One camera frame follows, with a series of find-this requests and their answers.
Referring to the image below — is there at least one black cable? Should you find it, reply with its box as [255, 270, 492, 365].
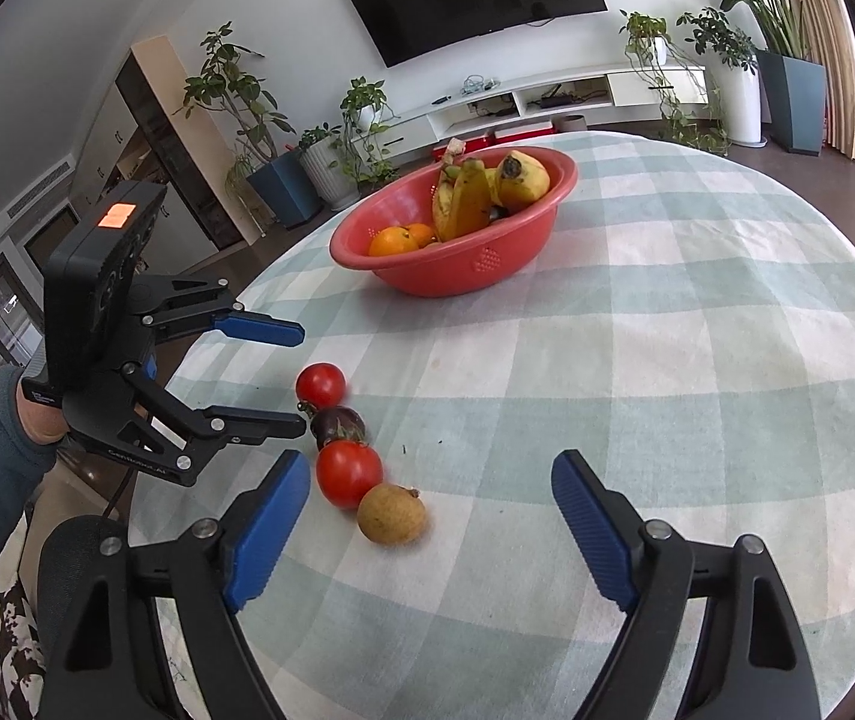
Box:
[101, 465, 139, 522]

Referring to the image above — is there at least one small red tomato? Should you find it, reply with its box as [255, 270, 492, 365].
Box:
[296, 362, 347, 407]

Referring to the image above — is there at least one plant in white ribbed pot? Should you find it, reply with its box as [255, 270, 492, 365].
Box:
[298, 126, 361, 211]

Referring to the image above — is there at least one green checked tablecloth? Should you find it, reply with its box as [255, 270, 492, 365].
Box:
[127, 127, 855, 720]

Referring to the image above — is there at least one trailing plant in small pot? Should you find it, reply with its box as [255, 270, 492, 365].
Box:
[618, 10, 728, 152]

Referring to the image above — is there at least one bushy plant in white pot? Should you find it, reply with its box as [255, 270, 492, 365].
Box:
[678, 7, 767, 148]

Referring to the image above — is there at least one vine plant on cabinet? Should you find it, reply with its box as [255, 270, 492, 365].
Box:
[341, 79, 403, 192]

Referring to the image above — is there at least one tall wooden cabinet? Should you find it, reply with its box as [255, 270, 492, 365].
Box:
[113, 37, 252, 252]

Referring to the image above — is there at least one tall plant in grey planter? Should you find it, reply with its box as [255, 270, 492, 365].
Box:
[689, 0, 828, 156]

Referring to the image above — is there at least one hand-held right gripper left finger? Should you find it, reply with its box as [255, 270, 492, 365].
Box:
[37, 450, 313, 720]

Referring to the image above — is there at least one dark purple round fruit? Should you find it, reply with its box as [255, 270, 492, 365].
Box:
[299, 403, 368, 451]

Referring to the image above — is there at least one beige curtain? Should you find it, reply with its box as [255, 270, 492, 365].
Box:
[779, 0, 855, 166]

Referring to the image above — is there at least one brown longan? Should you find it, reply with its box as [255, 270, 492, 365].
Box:
[356, 484, 428, 545]

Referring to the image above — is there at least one white television cabinet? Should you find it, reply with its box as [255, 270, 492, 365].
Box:
[378, 64, 709, 158]

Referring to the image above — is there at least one wall air vent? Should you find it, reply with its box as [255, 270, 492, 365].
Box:
[5, 160, 74, 218]

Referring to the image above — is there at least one large red tomato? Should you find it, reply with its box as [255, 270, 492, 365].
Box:
[315, 441, 385, 509]

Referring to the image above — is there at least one red plastic colander bowl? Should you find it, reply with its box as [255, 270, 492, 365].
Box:
[329, 146, 580, 298]

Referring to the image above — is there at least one floral cushion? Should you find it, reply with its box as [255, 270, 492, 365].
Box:
[0, 510, 49, 720]

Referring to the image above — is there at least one leafy plant in blue pot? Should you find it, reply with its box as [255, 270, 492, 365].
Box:
[176, 21, 323, 231]

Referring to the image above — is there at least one large yellow banana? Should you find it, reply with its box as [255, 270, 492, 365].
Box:
[431, 139, 496, 241]

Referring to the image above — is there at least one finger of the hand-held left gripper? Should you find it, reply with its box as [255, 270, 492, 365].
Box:
[131, 276, 307, 348]
[123, 364, 309, 466]

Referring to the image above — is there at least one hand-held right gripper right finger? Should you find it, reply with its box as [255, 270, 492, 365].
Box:
[551, 450, 823, 720]

